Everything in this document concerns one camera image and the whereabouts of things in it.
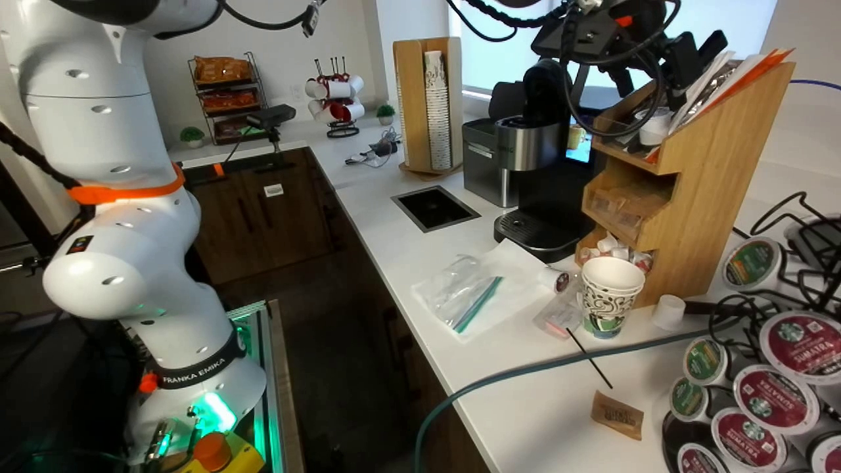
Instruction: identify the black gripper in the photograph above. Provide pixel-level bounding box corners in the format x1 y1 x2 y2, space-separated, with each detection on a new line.
531 0 698 98

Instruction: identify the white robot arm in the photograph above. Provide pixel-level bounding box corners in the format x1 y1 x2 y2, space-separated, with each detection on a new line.
0 0 265 466

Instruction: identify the black coffee maker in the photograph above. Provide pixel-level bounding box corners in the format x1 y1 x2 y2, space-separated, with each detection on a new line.
462 61 596 264

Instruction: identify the wooden condiment stand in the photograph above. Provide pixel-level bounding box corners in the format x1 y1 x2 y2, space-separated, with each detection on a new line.
575 50 793 304

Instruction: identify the steel counter trash opening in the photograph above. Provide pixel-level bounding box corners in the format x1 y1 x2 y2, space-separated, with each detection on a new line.
393 186 475 235

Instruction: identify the black pod carousel rack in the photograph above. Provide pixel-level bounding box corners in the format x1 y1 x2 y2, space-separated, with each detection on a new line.
660 191 841 473

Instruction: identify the wooden cup dispenser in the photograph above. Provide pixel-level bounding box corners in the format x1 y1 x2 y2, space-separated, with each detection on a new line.
391 36 462 177

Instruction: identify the patterned paper cup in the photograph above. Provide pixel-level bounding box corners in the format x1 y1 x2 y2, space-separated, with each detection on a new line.
580 257 646 339

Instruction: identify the white creamer cup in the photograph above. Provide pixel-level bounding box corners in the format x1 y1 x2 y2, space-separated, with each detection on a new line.
652 294 687 329

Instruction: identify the pink sweetener packet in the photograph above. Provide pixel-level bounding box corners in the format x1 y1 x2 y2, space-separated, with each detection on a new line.
535 301 580 339

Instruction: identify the black stir stick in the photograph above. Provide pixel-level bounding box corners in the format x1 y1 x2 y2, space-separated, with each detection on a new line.
564 329 616 389

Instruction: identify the clear zip bag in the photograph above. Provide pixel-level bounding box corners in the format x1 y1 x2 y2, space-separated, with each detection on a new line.
409 237 584 343

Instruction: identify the mug tree with mugs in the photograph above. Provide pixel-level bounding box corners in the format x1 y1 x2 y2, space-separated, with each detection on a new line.
305 55 366 139

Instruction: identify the brown sugar packet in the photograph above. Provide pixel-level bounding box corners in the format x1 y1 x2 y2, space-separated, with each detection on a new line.
592 392 644 440

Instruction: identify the dark wooden cabinet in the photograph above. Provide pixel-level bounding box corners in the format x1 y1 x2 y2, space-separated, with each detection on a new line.
160 144 353 287

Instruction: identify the teal cable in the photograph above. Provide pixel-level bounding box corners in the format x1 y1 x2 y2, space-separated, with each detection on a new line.
409 325 739 473

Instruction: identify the wire snack rack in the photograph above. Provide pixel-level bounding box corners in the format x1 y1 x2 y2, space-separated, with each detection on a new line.
188 55 265 144

